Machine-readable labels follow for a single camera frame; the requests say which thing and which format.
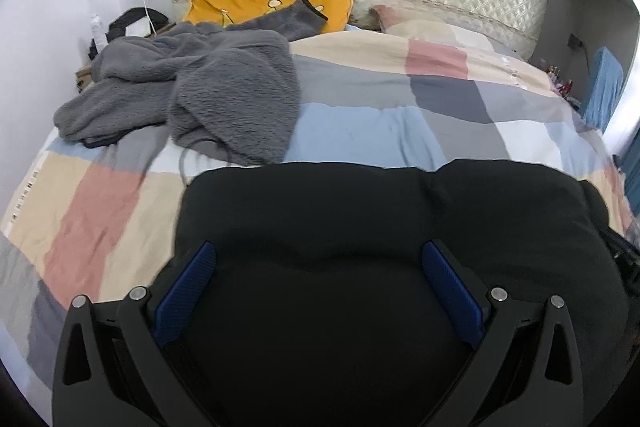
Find black puffer jacket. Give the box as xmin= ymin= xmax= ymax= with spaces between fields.
xmin=163 ymin=160 xmax=631 ymax=426

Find patchwork checked duvet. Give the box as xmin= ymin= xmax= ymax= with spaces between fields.
xmin=1 ymin=30 xmax=639 ymax=421

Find blue curtain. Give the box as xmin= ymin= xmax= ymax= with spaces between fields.
xmin=620 ymin=130 xmax=640 ymax=216

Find grey fleece garment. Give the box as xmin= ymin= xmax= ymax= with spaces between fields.
xmin=53 ymin=0 xmax=328 ymax=166

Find bottles on bedside shelf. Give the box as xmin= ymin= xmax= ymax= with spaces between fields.
xmin=546 ymin=65 xmax=574 ymax=98

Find wooden nightstand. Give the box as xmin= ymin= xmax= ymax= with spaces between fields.
xmin=75 ymin=23 xmax=176 ymax=93

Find blue towel on chair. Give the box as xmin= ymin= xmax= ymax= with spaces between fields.
xmin=580 ymin=46 xmax=625 ymax=132

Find white spray bottle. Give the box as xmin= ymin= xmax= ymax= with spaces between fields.
xmin=90 ymin=14 xmax=108 ymax=53

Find pink patchwork pillow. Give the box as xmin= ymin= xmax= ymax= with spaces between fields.
xmin=371 ymin=4 xmax=482 ymax=39

